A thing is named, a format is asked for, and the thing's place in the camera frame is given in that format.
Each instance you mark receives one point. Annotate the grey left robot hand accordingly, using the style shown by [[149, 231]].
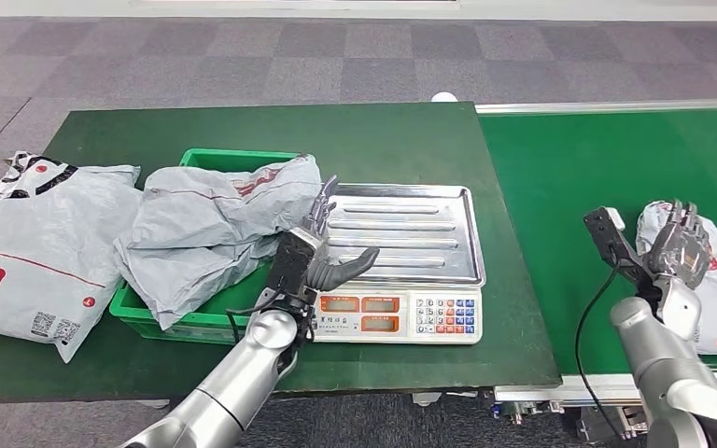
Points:
[[334, 272]]

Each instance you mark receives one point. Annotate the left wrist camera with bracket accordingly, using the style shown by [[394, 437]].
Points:
[[290, 260]]

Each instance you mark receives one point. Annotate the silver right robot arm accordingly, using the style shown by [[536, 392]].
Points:
[[674, 371]]

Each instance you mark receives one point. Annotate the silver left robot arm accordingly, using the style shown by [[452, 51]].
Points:
[[228, 383]]

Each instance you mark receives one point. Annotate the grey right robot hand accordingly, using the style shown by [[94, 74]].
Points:
[[680, 250]]

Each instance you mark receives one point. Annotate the grey parcel bag red picture print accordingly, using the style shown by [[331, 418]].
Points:
[[210, 204]]

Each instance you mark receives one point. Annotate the green plastic crate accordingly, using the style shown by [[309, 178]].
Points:
[[210, 321]]

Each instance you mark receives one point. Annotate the large grey bag QR codes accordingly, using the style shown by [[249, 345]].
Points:
[[37, 247]]

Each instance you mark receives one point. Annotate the white scale with steel tray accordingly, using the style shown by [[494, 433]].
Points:
[[408, 235]]

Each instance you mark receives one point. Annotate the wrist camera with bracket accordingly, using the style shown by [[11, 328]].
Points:
[[290, 260], [606, 235]]

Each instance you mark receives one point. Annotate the white table foot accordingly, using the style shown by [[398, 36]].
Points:
[[426, 399]]

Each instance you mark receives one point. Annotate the green conveyor belt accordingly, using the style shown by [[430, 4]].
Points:
[[581, 173]]

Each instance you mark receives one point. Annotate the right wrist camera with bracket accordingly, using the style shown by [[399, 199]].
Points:
[[606, 235]]

